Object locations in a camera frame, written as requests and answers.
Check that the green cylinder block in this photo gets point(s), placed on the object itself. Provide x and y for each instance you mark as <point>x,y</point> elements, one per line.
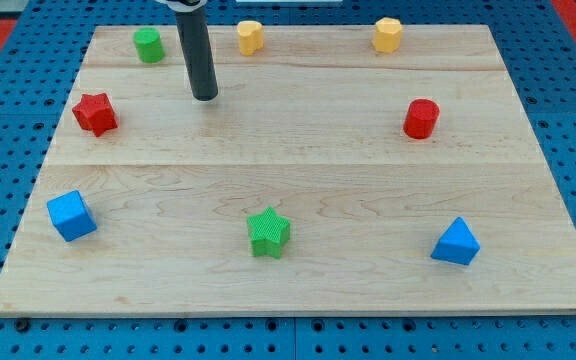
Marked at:
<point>148,44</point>

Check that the green star block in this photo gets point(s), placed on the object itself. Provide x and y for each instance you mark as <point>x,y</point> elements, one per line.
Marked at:
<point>268,232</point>

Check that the yellow hexagon block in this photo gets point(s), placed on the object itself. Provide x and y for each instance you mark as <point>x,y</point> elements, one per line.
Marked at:
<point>387,35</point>

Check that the yellow heart block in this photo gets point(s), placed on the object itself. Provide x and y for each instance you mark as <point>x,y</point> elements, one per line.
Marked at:
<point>250,37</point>

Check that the blue cube block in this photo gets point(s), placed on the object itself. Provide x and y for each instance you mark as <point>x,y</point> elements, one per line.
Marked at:
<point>71,216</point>

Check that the blue triangle block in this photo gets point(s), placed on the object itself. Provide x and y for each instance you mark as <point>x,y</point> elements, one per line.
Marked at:
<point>457,244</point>

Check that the red cylinder block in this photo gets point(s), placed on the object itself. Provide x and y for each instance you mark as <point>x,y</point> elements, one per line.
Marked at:
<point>421,117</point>

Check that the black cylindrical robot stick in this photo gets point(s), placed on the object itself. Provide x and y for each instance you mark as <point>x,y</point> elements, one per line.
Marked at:
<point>196,48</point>

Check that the light wooden board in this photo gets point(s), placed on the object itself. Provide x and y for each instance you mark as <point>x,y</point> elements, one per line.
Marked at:
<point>311,125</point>

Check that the red star block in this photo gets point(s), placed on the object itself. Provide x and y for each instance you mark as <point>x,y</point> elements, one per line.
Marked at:
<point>95,113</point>

